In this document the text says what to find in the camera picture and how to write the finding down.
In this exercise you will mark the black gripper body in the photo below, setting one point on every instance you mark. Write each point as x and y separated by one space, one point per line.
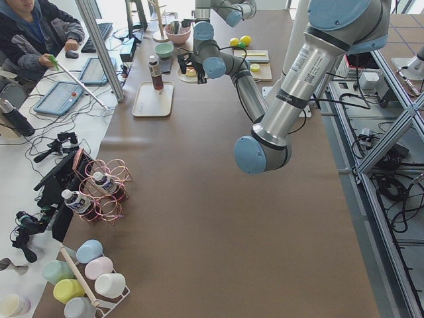
189 59

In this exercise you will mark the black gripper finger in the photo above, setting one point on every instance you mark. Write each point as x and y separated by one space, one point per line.
201 77
182 64

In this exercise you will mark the white round plate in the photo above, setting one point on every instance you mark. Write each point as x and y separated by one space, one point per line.
184 78

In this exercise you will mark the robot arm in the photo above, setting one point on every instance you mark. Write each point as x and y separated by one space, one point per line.
334 28
267 147

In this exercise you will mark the glazed twisted donut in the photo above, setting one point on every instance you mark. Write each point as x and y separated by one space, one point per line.
191 72

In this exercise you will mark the dark tea bottle on tray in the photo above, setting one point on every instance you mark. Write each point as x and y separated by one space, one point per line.
155 73

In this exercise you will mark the cream rabbit tray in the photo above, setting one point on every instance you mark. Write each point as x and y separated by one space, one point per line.
153 103

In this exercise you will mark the grey folded cloth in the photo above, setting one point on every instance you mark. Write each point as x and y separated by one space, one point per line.
165 66

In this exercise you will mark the mint green bowl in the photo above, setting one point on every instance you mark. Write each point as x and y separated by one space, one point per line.
164 50

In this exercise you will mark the pink ice bucket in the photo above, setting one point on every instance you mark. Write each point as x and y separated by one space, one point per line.
178 38

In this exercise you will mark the steel ice scoop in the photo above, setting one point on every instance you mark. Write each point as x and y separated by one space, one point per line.
179 27

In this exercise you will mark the wooden mug tree stand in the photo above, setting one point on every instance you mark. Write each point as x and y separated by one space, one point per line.
160 35

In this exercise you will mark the yellow lemon near lime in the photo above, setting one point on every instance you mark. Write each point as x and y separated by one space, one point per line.
234 42

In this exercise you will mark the yellow plastic knife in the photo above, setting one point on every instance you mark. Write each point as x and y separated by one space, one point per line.
256 54

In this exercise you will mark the steel muddler black tip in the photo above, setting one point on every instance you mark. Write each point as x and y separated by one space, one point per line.
257 59

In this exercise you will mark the half lemon slice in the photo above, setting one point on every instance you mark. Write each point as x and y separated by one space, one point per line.
254 68

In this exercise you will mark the yellow lemon outer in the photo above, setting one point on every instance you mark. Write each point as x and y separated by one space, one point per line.
245 40

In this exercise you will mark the bamboo cutting board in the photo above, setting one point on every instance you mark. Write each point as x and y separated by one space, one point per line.
265 73

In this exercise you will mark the blue teach pendant far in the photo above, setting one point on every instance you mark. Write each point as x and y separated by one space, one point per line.
92 73

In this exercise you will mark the blue teach pendant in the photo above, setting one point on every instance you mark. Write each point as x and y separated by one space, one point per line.
59 99
92 73

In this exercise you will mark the black computer mouse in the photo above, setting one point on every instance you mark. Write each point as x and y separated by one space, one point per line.
71 54

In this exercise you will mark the blue teach pendant near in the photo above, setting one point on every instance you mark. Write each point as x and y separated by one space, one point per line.
59 99

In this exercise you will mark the bottle in rack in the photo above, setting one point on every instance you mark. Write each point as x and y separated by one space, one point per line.
108 185
81 204

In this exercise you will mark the seated person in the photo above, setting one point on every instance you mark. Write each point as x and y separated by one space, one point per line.
31 31

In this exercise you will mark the black monitor stand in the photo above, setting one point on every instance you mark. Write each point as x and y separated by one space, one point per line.
59 178

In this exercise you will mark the black thermos bottle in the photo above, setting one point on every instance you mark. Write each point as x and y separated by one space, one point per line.
19 123

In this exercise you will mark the blue cup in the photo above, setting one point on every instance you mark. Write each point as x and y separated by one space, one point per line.
89 250

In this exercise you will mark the pink cup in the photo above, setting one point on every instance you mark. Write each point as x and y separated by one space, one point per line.
97 267

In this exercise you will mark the white cup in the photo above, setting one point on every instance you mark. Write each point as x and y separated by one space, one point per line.
110 285

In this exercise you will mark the mint cup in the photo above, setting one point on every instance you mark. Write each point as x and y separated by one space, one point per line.
56 271

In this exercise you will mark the yellow cup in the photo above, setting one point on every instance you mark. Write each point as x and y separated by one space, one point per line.
67 289

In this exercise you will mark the grey cup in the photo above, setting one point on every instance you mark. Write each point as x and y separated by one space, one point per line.
79 307

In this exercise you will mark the cream cup on desk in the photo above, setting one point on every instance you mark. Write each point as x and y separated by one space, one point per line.
13 305

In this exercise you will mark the aluminium frame post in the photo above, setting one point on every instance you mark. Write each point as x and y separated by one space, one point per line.
88 17

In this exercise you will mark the copper wire bottle rack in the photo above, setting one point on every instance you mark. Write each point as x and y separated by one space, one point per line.
107 204

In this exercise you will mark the black camera tripod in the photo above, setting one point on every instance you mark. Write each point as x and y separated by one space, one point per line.
28 225

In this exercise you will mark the white wire cup rack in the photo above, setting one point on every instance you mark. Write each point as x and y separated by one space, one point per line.
103 304

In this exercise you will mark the wooden rack handle rod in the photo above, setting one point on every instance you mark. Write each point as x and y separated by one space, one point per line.
64 251

